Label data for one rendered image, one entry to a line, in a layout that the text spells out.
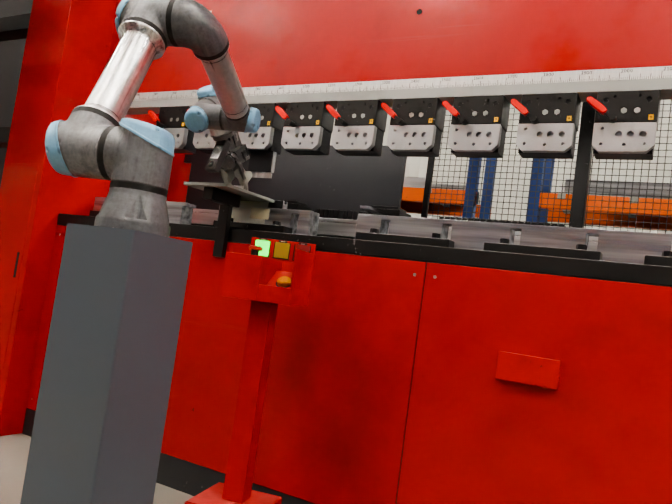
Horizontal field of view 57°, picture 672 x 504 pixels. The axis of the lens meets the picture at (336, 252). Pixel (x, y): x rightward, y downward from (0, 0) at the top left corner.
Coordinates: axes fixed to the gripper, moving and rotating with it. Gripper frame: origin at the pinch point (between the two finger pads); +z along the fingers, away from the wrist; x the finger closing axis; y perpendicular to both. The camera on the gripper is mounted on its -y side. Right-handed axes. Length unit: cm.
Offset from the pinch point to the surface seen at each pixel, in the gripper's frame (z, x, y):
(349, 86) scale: -23, -33, 31
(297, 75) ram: -27.4, -12.2, 33.5
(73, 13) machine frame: -61, 84, 29
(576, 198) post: 43, -92, 80
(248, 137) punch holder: -11.4, 4.5, 18.2
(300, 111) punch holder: -17.5, -15.7, 25.1
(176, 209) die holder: 9.5, 34.6, 0.4
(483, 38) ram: -31, -76, 41
